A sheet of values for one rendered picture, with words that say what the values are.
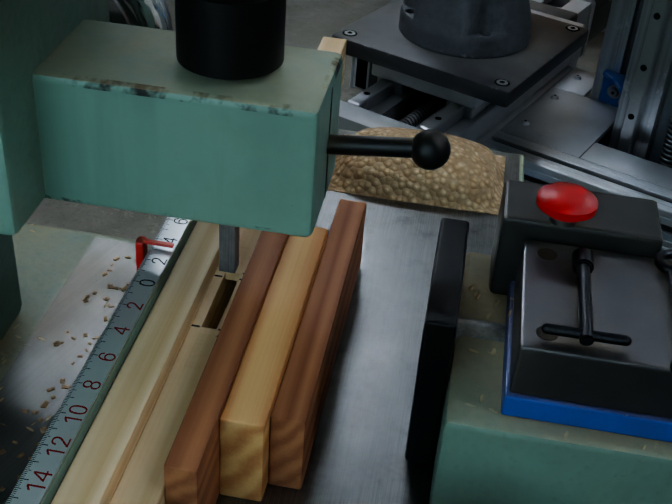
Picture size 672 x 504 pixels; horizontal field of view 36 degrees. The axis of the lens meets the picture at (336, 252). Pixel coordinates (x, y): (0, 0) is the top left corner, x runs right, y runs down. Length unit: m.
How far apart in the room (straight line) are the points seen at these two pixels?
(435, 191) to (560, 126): 0.54
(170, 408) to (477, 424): 0.14
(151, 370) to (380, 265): 0.21
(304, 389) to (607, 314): 0.15
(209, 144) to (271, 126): 0.03
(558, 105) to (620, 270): 0.79
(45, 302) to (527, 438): 0.43
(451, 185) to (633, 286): 0.25
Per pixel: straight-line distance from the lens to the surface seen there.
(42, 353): 0.75
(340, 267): 0.58
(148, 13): 0.64
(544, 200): 0.51
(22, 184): 0.50
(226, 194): 0.50
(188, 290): 0.55
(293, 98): 0.47
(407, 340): 0.60
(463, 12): 1.15
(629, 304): 0.49
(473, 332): 0.52
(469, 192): 0.73
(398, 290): 0.64
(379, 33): 1.19
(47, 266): 0.83
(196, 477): 0.45
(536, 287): 0.49
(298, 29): 3.28
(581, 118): 1.27
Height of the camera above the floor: 1.28
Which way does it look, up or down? 35 degrees down
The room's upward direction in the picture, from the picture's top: 5 degrees clockwise
